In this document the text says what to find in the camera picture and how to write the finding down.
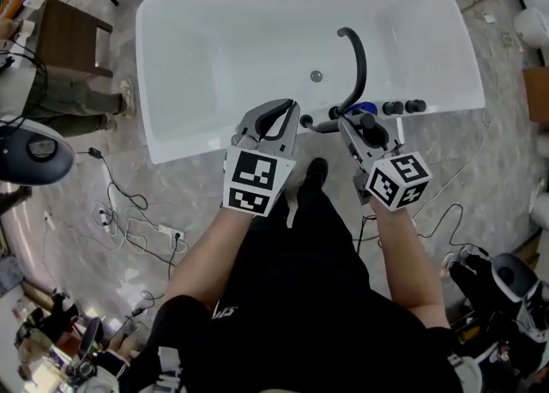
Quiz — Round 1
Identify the person's black clothed body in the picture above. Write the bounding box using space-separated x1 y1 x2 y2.
118 176 464 393

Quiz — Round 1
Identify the person's right black shoe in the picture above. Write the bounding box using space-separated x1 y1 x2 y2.
306 157 329 186

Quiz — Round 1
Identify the blue bottle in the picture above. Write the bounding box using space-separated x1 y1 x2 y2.
346 101 377 118

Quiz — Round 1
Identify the dark wooden table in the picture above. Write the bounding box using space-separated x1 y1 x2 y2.
36 0 113 79

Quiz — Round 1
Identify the person's right forearm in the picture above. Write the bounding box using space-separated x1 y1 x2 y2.
371 206 451 328

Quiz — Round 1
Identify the grey white toilet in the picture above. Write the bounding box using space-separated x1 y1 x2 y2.
491 252 542 303
0 118 75 186

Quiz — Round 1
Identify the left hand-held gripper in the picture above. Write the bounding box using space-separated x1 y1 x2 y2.
221 99 301 217

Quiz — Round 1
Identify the white bathtub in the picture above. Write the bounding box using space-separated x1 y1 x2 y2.
135 0 486 165

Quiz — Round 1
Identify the white power strip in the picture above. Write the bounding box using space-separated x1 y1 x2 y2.
158 223 186 241

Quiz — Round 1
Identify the person's left forearm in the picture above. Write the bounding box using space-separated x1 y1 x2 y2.
165 206 254 311

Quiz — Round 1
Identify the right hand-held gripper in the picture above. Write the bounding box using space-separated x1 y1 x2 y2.
337 116 432 212

